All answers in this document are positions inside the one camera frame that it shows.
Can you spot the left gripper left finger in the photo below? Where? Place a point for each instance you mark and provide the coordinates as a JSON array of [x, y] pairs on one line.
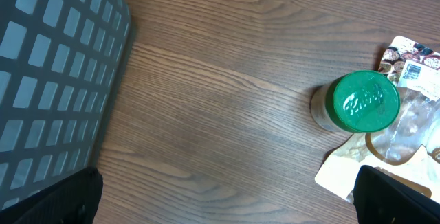
[[74, 200]]

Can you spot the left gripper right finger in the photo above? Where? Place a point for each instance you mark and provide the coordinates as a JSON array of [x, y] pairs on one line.
[[381, 197]]

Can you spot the brown beige snack pouch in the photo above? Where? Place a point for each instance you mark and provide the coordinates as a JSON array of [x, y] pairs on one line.
[[408, 150]]

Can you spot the green lid jar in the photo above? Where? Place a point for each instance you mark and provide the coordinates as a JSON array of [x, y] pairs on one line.
[[359, 102]]

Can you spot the grey plastic mesh basket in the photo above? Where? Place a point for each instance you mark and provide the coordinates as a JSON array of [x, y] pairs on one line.
[[61, 63]]

